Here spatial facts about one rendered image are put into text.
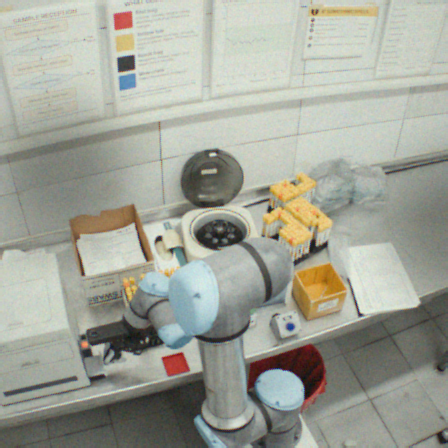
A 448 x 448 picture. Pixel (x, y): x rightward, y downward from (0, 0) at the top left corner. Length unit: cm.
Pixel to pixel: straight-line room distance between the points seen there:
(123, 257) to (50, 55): 71
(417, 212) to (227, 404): 134
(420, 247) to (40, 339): 139
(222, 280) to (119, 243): 98
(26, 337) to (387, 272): 120
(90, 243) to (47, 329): 59
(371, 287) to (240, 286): 97
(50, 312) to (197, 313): 57
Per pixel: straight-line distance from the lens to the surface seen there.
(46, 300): 134
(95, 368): 150
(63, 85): 157
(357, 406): 252
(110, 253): 175
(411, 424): 256
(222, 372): 98
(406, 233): 203
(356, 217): 203
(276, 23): 167
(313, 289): 172
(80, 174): 176
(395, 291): 178
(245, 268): 85
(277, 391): 118
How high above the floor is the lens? 217
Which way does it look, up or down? 42 degrees down
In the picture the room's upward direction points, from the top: 2 degrees clockwise
